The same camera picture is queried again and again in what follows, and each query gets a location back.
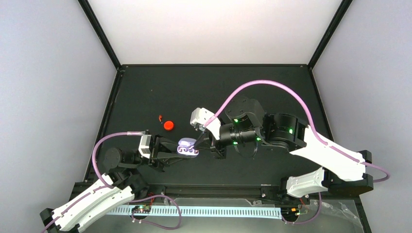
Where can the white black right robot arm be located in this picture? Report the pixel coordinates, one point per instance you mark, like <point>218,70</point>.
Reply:
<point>341,171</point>

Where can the black front frame rail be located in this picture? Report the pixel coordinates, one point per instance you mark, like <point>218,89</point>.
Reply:
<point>249,192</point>

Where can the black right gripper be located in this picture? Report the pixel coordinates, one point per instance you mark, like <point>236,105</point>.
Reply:
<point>219,150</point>

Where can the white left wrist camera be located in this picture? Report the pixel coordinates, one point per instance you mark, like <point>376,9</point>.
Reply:
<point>144,147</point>

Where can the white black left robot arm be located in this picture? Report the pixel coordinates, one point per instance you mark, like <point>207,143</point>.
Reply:
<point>121,184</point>

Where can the black enclosure frame post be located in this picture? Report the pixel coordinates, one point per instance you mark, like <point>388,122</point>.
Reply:
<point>93,20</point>

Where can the light blue slotted cable duct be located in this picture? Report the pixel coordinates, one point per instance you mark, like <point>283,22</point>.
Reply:
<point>198,211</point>

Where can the orange round case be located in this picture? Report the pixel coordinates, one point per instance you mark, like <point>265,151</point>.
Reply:
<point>168,125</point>

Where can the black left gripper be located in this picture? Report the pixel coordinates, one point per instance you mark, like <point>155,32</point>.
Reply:
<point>161,148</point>

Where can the lavender earbud charging case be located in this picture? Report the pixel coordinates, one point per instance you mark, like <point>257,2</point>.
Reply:
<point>186,142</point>

